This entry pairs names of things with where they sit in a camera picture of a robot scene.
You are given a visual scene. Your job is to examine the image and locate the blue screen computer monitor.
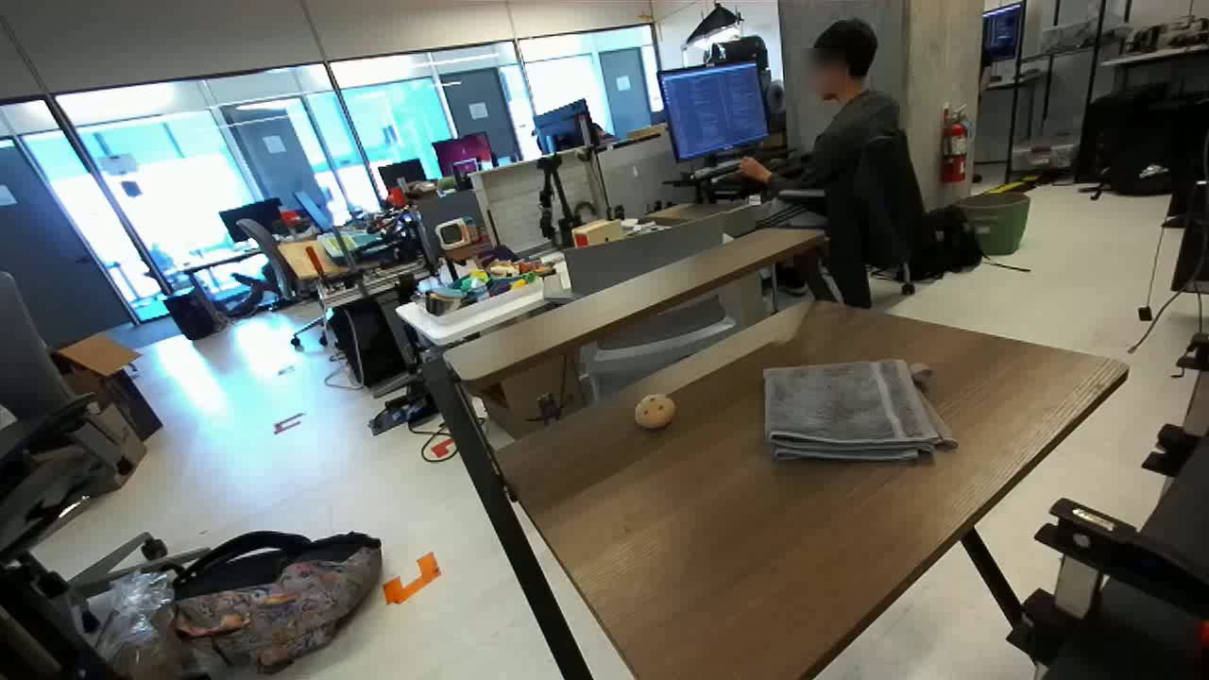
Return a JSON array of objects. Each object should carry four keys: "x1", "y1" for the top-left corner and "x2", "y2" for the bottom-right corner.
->
[{"x1": 658, "y1": 58, "x2": 774, "y2": 167}]

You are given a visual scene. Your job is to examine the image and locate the clear plastic bag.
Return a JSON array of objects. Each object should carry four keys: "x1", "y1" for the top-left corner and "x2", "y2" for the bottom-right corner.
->
[{"x1": 81, "y1": 572, "x2": 183, "y2": 672}]

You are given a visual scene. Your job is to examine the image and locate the metal storage rack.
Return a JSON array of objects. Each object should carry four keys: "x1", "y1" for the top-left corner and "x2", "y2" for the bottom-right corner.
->
[{"x1": 980, "y1": 0, "x2": 1209, "y2": 191}]

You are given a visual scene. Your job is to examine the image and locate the brown round toy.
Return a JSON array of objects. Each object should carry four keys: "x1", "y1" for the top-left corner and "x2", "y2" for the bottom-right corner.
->
[{"x1": 630, "y1": 390, "x2": 682, "y2": 433}]

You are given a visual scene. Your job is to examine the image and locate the colourful toy clutter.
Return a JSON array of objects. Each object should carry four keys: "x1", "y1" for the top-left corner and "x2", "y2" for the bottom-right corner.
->
[{"x1": 421, "y1": 252, "x2": 568, "y2": 317}]

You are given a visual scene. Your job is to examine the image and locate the black equipment case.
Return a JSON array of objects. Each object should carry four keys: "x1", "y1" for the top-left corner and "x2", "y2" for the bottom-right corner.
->
[{"x1": 1072, "y1": 87, "x2": 1209, "y2": 201}]

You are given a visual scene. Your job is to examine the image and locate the orange plastic bracket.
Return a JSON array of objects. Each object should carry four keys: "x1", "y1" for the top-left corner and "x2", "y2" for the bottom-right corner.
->
[{"x1": 382, "y1": 549, "x2": 445, "y2": 607}]

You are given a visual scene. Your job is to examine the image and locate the grey towel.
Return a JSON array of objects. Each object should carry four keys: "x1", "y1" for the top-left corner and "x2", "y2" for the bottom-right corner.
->
[{"x1": 761, "y1": 355, "x2": 959, "y2": 468}]

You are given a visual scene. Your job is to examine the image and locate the black backpack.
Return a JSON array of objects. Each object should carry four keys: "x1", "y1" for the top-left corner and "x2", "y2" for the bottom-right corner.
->
[{"x1": 923, "y1": 204, "x2": 991, "y2": 281}]

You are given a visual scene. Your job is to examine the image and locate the black floor stand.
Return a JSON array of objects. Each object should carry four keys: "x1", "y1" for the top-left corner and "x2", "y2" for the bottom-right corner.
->
[{"x1": 1126, "y1": 123, "x2": 1209, "y2": 359}]

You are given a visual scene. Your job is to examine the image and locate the purple screen computer monitor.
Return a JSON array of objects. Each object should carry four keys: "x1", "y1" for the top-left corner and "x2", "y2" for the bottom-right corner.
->
[{"x1": 432, "y1": 133, "x2": 500, "y2": 182}]

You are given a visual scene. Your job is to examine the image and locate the person in dark jacket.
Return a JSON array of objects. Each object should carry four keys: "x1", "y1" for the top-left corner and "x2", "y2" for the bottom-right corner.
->
[{"x1": 735, "y1": 16, "x2": 934, "y2": 315}]

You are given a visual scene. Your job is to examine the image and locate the green plastic bin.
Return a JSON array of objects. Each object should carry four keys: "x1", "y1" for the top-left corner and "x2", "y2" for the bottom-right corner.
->
[{"x1": 959, "y1": 185, "x2": 1034, "y2": 261}]

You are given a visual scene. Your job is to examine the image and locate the black articulated camera stand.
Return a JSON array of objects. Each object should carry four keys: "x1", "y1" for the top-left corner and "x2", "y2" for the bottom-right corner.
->
[{"x1": 538, "y1": 152, "x2": 586, "y2": 250}]

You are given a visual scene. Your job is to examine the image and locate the dark grey office chair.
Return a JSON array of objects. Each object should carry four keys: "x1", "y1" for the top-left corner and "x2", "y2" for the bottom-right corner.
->
[{"x1": 0, "y1": 267, "x2": 174, "y2": 599}]

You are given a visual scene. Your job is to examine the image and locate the light grey partition panel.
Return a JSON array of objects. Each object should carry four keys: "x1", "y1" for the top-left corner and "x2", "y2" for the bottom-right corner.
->
[{"x1": 469, "y1": 130, "x2": 682, "y2": 258}]

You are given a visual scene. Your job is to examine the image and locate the narrow wooden shelf board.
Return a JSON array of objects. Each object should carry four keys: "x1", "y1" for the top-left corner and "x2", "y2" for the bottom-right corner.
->
[{"x1": 441, "y1": 225, "x2": 829, "y2": 390}]

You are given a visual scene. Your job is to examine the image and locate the red fire extinguisher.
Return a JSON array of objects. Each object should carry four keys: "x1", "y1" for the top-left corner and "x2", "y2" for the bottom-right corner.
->
[{"x1": 939, "y1": 103, "x2": 976, "y2": 189}]

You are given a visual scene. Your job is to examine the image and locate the black office chair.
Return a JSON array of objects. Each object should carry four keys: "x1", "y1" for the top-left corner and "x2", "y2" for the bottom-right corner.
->
[{"x1": 232, "y1": 214, "x2": 332, "y2": 355}]

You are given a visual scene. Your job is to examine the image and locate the white table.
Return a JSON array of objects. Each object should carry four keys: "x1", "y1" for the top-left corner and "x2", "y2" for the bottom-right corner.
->
[{"x1": 395, "y1": 277, "x2": 573, "y2": 351}]

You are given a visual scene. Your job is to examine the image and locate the black waste bin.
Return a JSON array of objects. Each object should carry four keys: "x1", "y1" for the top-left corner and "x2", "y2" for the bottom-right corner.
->
[{"x1": 163, "y1": 288, "x2": 232, "y2": 342}]

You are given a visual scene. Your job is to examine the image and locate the brown cardboard box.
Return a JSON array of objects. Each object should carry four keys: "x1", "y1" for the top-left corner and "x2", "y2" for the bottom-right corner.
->
[
  {"x1": 485, "y1": 351, "x2": 596, "y2": 439},
  {"x1": 51, "y1": 334, "x2": 167, "y2": 447}
]

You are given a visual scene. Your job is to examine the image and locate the patterned bag with black straps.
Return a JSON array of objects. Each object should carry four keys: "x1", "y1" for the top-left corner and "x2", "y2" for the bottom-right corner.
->
[{"x1": 167, "y1": 530, "x2": 386, "y2": 677}]

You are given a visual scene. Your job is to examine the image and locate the black computer case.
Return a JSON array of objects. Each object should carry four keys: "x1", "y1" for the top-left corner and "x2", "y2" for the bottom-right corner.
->
[{"x1": 330, "y1": 293, "x2": 411, "y2": 390}]

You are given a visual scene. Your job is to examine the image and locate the black computer monitor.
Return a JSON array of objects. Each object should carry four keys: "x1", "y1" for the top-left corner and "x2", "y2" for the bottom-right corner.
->
[
  {"x1": 374, "y1": 154, "x2": 432, "y2": 198},
  {"x1": 533, "y1": 99, "x2": 596, "y2": 160},
  {"x1": 214, "y1": 198, "x2": 287, "y2": 245}
]

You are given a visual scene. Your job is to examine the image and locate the black power strip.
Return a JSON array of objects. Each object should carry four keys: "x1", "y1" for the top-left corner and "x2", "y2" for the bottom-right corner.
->
[{"x1": 367, "y1": 383, "x2": 439, "y2": 439}]

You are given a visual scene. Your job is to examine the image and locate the grey plastic chair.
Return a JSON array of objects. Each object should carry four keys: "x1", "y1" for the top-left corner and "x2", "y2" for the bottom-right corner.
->
[{"x1": 561, "y1": 211, "x2": 808, "y2": 405}]

